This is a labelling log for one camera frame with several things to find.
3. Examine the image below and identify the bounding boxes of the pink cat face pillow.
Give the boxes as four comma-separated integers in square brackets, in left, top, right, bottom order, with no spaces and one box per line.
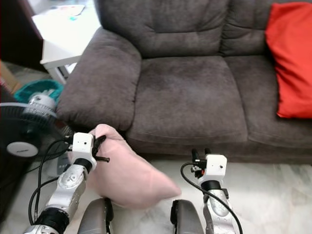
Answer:
[66,124,182,210]

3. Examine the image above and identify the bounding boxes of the grey-brown fabric sofa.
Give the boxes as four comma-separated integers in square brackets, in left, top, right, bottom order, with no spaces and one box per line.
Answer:
[57,0,312,161]

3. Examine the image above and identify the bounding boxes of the red pillow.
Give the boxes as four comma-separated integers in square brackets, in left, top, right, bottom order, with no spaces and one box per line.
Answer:
[265,1,312,119]

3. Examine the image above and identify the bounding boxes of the grey right robot leg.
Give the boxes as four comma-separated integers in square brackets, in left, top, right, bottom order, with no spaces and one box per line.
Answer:
[171,199,205,234]

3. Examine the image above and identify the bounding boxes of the grey robot leg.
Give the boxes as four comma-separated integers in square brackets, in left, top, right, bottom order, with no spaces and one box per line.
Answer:
[171,199,205,234]
[77,197,114,234]

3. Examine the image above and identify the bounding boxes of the grey left robot leg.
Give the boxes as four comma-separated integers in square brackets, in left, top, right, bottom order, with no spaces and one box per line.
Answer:
[77,197,114,234]

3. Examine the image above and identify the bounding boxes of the black and white standing fan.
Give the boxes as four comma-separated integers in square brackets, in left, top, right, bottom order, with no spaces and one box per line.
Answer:
[0,93,76,177]

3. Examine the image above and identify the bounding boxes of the teal basket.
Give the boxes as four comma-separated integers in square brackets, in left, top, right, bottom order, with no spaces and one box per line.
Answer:
[14,79,64,104]

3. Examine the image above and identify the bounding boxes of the brown cardboard box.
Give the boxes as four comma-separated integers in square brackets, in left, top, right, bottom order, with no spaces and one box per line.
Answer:
[0,61,13,93]

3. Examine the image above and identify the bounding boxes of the white side table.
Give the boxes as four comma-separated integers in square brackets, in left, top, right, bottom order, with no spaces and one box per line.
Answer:
[32,0,102,86]

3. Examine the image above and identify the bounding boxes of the colourful paper items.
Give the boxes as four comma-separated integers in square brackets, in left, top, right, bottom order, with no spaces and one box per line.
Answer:
[51,4,86,20]

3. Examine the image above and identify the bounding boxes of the dark wooden cabinet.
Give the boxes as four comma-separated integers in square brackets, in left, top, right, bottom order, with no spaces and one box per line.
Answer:
[0,0,44,74]

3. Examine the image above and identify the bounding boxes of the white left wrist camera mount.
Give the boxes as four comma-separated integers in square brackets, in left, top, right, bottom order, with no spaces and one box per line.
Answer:
[72,133,96,166]

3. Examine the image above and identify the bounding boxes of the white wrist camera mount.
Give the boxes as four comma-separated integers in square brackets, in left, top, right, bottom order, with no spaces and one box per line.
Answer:
[205,154,228,182]
[72,133,96,166]

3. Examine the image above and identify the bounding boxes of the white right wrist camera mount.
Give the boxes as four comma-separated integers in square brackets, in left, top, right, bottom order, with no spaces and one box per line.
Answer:
[205,154,228,182]

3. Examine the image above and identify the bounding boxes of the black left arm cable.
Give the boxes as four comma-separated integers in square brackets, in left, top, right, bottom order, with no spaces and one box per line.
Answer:
[28,136,76,227]

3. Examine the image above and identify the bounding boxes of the thin black fan cable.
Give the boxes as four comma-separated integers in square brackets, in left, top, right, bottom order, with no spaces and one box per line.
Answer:
[0,166,42,192]

